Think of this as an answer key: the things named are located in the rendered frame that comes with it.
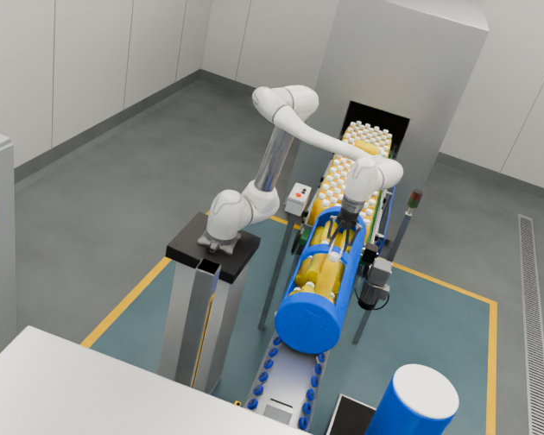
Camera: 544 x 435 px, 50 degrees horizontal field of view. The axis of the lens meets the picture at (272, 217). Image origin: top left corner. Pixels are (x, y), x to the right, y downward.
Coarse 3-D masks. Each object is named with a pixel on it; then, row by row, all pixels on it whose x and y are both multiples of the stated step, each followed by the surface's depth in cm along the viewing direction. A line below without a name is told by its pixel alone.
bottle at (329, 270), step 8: (328, 264) 239; (336, 264) 240; (320, 272) 243; (328, 272) 240; (336, 272) 241; (320, 280) 243; (328, 280) 242; (320, 288) 245; (328, 288) 244; (328, 296) 247
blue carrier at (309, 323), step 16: (336, 208) 311; (320, 224) 321; (304, 256) 279; (352, 256) 282; (352, 272) 275; (288, 288) 259; (288, 304) 243; (304, 304) 241; (320, 304) 240; (336, 304) 247; (288, 320) 247; (304, 320) 245; (320, 320) 243; (336, 320) 241; (288, 336) 251; (304, 336) 249; (320, 336) 247; (336, 336) 245; (304, 352) 254; (320, 352) 251
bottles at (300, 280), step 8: (320, 232) 311; (312, 240) 305; (336, 240) 308; (312, 256) 293; (304, 264) 284; (304, 272) 278; (296, 280) 278; (304, 280) 277; (296, 288) 269; (336, 296) 277
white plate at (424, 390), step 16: (400, 368) 248; (416, 368) 250; (400, 384) 240; (416, 384) 242; (432, 384) 244; (448, 384) 246; (416, 400) 234; (432, 400) 236; (448, 400) 238; (432, 416) 229; (448, 416) 231
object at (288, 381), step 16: (272, 336) 274; (288, 352) 256; (288, 368) 248; (304, 368) 250; (272, 384) 239; (288, 384) 241; (304, 384) 243; (320, 384) 255; (288, 400) 234; (304, 400) 235
